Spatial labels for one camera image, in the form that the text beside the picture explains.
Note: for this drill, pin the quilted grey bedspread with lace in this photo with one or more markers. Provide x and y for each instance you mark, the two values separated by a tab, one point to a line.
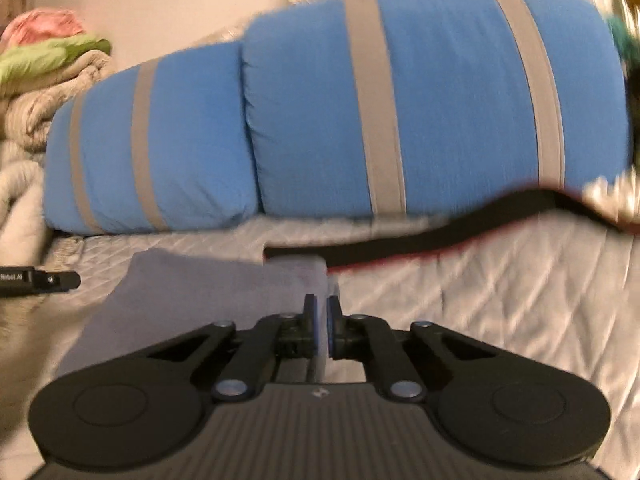
500	300

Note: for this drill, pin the white patterned cloth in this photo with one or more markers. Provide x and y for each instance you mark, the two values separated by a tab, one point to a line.
612	200

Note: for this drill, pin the grey fleece pants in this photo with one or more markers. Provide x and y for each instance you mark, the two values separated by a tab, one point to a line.
190	295

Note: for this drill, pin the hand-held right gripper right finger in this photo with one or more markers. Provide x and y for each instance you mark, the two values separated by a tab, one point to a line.
334	325

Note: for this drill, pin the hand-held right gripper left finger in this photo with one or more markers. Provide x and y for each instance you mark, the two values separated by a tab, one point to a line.
311	325

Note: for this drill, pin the teal cloth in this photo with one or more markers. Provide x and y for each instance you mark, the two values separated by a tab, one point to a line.
622	35

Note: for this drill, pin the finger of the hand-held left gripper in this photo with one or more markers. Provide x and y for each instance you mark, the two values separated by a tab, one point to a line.
57	281

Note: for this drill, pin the pink cloth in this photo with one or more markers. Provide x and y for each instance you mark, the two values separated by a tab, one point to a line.
40	27

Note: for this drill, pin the blue pillow with grey stripes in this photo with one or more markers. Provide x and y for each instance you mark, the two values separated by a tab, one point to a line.
175	145
450	100

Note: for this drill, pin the beige fuzzy blanket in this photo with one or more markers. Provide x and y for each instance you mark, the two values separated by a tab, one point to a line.
40	105

